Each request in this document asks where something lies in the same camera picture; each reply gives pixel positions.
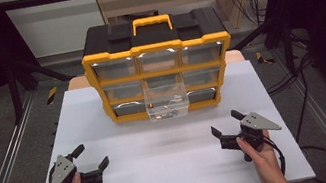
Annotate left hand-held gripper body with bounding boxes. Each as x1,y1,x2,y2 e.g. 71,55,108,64
45,147,106,183

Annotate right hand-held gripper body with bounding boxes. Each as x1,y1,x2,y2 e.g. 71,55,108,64
215,107,288,167

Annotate clear plastic drawer bin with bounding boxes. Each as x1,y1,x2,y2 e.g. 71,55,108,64
142,80,193,124

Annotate yellow black organizer cabinet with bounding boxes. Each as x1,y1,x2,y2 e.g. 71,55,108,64
75,2,243,130

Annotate person's right hand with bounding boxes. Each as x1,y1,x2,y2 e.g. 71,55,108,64
235,128,280,175

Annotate yellow black tape strip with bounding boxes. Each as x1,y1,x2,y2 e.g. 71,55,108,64
44,86,61,106
255,48,278,68

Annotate black metal stand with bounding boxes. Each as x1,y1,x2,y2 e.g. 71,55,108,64
2,49,82,126
226,12,300,85

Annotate set of closed cabinet drawers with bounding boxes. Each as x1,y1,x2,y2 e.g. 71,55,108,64
90,39,233,121

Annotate white panel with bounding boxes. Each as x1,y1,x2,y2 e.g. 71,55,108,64
0,0,110,64

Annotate right hand-held gripper cable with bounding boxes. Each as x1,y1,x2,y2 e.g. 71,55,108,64
261,133,289,179

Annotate black floor cables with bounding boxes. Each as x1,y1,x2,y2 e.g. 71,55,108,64
257,26,326,183

